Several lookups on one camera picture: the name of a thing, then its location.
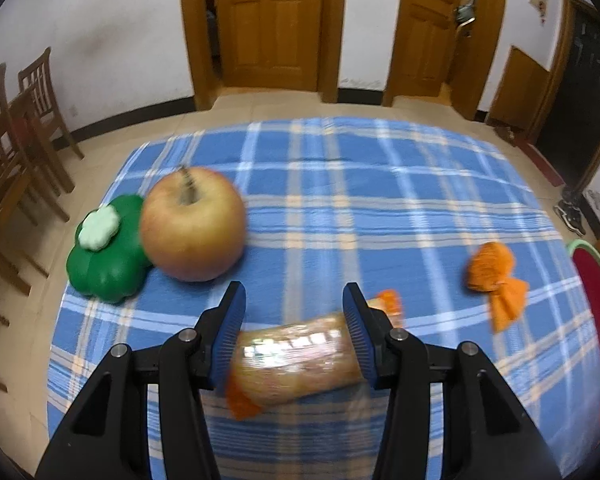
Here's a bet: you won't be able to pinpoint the orange snack packet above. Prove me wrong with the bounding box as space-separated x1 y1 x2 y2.
225 289 403 421

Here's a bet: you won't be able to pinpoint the wooden door frame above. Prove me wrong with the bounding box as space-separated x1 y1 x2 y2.
178 0 348 111
381 0 510 121

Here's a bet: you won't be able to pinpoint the wooden wall panel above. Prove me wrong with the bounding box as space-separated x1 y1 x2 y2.
486 46 551 133

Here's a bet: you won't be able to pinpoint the blue plaid tablecloth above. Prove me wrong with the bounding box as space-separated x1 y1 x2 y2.
47 116 600 480

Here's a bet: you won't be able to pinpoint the orange crumpled wrapper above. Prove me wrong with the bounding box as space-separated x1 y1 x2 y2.
464 241 529 332

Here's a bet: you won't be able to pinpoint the dark metal door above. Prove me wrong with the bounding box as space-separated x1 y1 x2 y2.
527 0 600 196

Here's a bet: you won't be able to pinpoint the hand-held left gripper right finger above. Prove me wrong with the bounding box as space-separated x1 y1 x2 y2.
341 282 563 480

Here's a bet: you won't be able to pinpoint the red-yellow apple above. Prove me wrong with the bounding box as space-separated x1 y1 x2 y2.
140 166 247 282

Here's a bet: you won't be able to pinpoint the red bin with green rim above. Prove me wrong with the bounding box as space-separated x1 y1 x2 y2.
566 239 600 376

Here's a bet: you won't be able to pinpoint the red doormat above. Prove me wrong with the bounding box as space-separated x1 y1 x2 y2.
517 140 563 186

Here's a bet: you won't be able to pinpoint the brown wooden chair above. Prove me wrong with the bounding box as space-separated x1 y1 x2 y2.
0 237 51 396
0 62 76 223
18 47 85 193

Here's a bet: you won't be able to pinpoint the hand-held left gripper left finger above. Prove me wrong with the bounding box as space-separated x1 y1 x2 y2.
34 281 247 480

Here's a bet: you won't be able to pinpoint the wooden panel door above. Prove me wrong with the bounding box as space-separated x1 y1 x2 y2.
392 0 463 97
215 0 326 92

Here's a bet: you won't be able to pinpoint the green pepper toy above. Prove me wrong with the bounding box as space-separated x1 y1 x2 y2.
66 194 153 305

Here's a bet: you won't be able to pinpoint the dark shoes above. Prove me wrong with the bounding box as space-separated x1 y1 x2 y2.
554 199 587 237

